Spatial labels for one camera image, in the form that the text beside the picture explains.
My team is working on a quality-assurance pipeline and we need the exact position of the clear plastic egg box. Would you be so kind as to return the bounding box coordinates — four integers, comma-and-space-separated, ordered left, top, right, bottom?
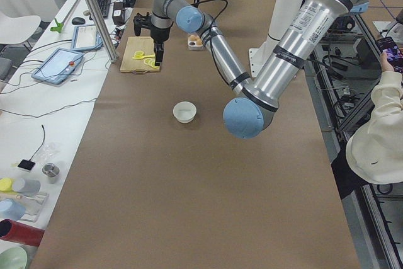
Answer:
187, 33, 205, 51

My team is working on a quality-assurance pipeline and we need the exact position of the white ceramic bowl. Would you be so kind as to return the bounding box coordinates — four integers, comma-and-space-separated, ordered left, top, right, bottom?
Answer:
173, 101, 196, 123

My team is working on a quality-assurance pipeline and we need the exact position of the black box on table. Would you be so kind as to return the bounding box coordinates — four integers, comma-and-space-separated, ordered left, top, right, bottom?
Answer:
112, 2, 125, 26

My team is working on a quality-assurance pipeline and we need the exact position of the person hand holding phone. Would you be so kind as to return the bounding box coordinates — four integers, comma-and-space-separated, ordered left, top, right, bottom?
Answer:
380, 52, 394, 72

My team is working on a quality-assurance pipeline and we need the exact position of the yellow plastic knife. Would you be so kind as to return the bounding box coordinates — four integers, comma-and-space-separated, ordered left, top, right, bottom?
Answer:
132, 55, 155, 60

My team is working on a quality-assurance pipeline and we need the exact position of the bamboo cutting board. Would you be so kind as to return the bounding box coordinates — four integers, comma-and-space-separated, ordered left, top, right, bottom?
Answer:
120, 37, 160, 74

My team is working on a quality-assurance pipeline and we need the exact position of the lemon slice toy large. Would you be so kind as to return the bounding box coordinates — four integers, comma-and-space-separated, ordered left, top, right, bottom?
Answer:
133, 50, 144, 59

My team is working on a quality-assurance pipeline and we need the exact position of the blue teach pendant far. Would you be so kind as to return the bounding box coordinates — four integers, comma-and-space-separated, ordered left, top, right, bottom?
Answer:
71, 25, 103, 52

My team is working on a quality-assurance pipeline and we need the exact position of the blue teach pendant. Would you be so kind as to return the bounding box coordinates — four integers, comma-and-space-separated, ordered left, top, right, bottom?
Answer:
31, 48, 84, 85
71, 25, 103, 52

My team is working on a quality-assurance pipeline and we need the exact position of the black keyboard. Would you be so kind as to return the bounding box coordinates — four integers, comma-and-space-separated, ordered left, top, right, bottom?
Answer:
96, 0, 110, 19

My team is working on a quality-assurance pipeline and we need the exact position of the black computer mouse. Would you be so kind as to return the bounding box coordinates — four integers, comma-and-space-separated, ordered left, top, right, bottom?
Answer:
71, 17, 86, 25

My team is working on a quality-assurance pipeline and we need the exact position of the white central pillar base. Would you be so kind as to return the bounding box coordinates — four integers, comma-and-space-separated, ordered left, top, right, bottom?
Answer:
249, 0, 303, 77

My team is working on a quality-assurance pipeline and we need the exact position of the green clamp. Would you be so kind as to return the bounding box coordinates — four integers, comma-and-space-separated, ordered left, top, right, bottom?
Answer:
50, 18, 64, 33

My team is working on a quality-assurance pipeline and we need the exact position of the blue teach pendant near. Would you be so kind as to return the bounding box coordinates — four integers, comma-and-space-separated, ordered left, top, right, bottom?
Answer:
31, 48, 84, 85

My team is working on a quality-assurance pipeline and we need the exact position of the white chair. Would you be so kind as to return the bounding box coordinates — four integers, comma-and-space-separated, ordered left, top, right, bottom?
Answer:
0, 11, 41, 45

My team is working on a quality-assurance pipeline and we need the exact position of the small metal cylinder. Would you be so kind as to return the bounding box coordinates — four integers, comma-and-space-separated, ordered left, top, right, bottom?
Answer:
42, 163, 60, 184

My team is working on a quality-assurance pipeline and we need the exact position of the black square pad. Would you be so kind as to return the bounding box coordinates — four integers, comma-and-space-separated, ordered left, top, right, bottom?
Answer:
17, 159, 36, 171

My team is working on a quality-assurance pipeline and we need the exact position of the grey cup on rack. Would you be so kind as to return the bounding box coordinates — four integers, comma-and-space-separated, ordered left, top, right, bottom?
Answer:
12, 178, 41, 197

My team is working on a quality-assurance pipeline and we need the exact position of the yellow cup on rack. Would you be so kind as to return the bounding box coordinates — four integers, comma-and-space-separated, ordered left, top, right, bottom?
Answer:
0, 178, 14, 192

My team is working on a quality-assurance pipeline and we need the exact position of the smartphone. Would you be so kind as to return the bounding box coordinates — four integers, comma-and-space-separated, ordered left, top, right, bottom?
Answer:
377, 37, 402, 73

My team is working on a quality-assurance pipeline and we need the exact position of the blue cup on rack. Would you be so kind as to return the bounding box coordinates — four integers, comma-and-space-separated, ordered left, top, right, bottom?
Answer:
0, 199, 26, 220

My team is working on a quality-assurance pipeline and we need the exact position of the red bottle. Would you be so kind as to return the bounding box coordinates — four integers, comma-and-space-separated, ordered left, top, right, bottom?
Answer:
1, 219, 45, 247

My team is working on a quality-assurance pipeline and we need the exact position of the person in cream hoodie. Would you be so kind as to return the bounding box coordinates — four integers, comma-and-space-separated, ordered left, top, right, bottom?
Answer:
346, 71, 402, 184

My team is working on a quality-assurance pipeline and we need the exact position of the green bowl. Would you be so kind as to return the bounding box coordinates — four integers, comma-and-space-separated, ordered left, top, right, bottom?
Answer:
0, 247, 28, 269

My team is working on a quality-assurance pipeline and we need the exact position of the black camera mount wrist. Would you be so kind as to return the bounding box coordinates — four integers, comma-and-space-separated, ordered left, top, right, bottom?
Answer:
133, 12, 152, 37

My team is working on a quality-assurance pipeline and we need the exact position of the aluminium frame post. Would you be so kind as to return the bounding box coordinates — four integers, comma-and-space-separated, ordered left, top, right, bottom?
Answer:
85, 0, 118, 63

